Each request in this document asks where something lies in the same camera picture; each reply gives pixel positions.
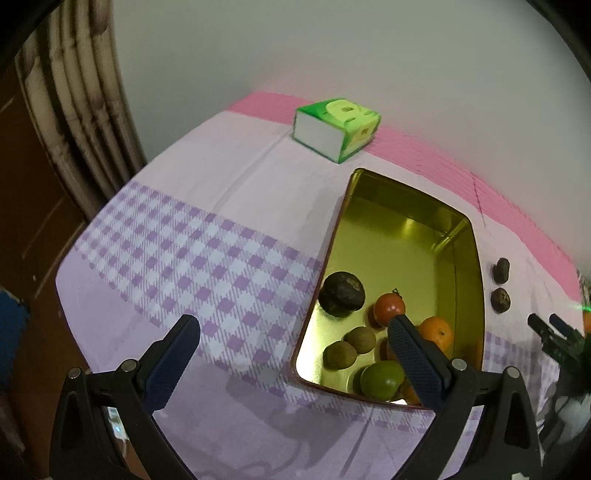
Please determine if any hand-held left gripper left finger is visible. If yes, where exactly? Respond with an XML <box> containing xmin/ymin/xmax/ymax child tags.
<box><xmin>48</xmin><ymin>314</ymin><xmax>201</xmax><ymax>480</ymax></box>

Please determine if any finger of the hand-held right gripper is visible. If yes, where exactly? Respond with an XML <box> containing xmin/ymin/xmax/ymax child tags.
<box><xmin>527</xmin><ymin>314</ymin><xmax>561</xmax><ymax>352</ymax></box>
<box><xmin>549</xmin><ymin>313</ymin><xmax>583</xmax><ymax>344</ymax></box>

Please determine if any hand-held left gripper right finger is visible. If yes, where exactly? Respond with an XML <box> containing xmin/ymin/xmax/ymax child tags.
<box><xmin>387</xmin><ymin>314</ymin><xmax>543</xmax><ymax>480</ymax></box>

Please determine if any orange tangerine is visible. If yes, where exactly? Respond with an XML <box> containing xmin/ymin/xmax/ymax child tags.
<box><xmin>399</xmin><ymin>381</ymin><xmax>423</xmax><ymax>407</ymax></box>
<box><xmin>418</xmin><ymin>316</ymin><xmax>454</xmax><ymax>356</ymax></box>

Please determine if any green round fruit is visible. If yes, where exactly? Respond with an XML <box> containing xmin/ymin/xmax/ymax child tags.
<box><xmin>360</xmin><ymin>361</ymin><xmax>406</xmax><ymax>401</ymax></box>

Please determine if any small brown longan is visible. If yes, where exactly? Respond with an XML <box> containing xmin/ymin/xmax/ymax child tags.
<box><xmin>344</xmin><ymin>326</ymin><xmax>377</xmax><ymax>355</ymax></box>
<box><xmin>322</xmin><ymin>342</ymin><xmax>358</xmax><ymax>371</ymax></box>

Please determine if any gold metal tin box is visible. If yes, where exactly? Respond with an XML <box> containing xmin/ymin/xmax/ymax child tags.
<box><xmin>290</xmin><ymin>168</ymin><xmax>485</xmax><ymax>409</ymax></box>

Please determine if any purple checkered tablecloth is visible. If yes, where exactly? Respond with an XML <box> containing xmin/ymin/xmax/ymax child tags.
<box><xmin>55</xmin><ymin>111</ymin><xmax>583</xmax><ymax>480</ymax></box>

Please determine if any blue foam mat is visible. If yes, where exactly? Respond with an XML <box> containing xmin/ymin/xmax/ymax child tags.
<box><xmin>0</xmin><ymin>288</ymin><xmax>31</xmax><ymax>393</ymax></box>

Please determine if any pink foam mat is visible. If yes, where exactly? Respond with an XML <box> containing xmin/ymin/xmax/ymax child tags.
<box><xmin>228</xmin><ymin>91</ymin><xmax>580</xmax><ymax>301</ymax></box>

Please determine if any brown wooden cabinet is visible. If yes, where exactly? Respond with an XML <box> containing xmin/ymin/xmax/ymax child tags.
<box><xmin>0</xmin><ymin>69</ymin><xmax>93</xmax><ymax>301</ymax></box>

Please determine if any green tissue pack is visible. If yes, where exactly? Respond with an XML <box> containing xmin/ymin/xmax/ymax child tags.
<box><xmin>293</xmin><ymin>98</ymin><xmax>383</xmax><ymax>164</ymax></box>

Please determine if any beige patterned curtain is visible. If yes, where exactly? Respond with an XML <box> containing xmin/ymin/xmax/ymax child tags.
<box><xmin>16</xmin><ymin>0</ymin><xmax>147</xmax><ymax>222</ymax></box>

